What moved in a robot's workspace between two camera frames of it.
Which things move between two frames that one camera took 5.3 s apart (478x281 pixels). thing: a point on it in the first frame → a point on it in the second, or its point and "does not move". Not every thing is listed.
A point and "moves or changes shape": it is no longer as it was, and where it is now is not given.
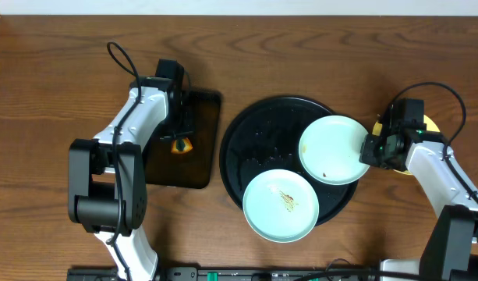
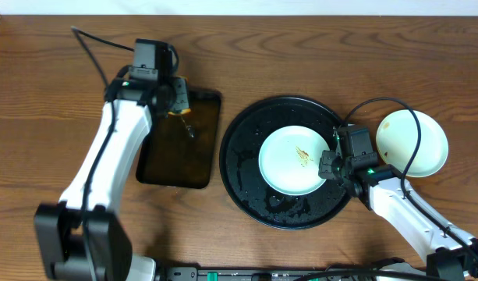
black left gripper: [184, 127] → [182, 95]
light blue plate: [329, 150] moves or changes shape
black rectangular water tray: [195, 169] does not move
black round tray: [265, 136] does not move
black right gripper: [366, 154] → [324, 168]
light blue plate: [281, 205] → [288, 159]
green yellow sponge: [180, 146] moves or changes shape
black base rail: [232, 274] does not move
